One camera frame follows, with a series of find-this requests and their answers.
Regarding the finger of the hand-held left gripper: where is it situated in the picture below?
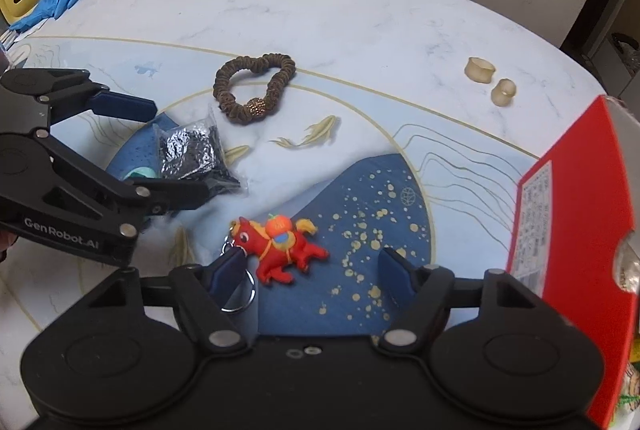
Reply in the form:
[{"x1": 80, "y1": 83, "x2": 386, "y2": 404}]
[
  {"x1": 0, "y1": 68, "x2": 157, "y2": 133},
  {"x1": 32, "y1": 130, "x2": 210, "y2": 231}
]

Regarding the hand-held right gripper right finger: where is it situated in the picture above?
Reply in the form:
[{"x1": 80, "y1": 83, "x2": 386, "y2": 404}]
[{"x1": 375, "y1": 247, "x2": 546, "y2": 355}]

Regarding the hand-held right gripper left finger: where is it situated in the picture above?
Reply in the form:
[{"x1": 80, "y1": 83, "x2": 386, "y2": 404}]
[{"x1": 87, "y1": 249, "x2": 253, "y2": 353}]

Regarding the bag of black beads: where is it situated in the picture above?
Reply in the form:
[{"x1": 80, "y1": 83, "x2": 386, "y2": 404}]
[{"x1": 155, "y1": 105, "x2": 251, "y2": 198}]

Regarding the red horse keychain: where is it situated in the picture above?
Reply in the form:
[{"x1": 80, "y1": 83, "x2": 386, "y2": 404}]
[{"x1": 220, "y1": 213, "x2": 331, "y2": 313}]

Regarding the red cardboard box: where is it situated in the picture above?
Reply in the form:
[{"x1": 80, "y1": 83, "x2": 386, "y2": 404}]
[{"x1": 505, "y1": 94, "x2": 640, "y2": 428}]

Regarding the brown scrunchie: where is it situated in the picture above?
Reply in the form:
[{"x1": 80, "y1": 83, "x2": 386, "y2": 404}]
[{"x1": 212, "y1": 53, "x2": 296, "y2": 127}]

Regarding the blue cloth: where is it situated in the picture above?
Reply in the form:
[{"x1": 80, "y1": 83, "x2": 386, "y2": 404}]
[{"x1": 10, "y1": 0, "x2": 93, "y2": 34}]

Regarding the beige ring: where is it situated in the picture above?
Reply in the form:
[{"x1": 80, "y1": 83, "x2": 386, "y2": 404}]
[
  {"x1": 464, "y1": 57, "x2": 496, "y2": 84},
  {"x1": 491, "y1": 80, "x2": 517, "y2": 107}
]

